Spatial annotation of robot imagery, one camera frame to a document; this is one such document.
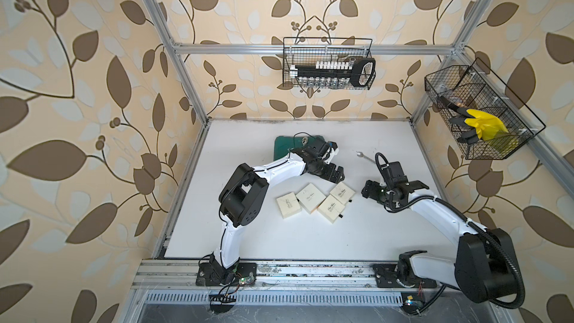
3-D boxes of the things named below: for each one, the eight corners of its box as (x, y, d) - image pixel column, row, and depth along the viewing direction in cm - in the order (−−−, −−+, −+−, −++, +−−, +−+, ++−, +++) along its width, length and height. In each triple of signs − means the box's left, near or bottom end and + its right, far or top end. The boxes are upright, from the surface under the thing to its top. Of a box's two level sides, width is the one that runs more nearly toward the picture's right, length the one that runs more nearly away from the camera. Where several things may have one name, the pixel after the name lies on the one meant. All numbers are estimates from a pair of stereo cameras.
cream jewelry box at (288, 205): (282, 219, 89) (282, 216, 86) (276, 201, 94) (275, 197, 91) (301, 212, 91) (301, 208, 88) (294, 194, 96) (293, 190, 93)
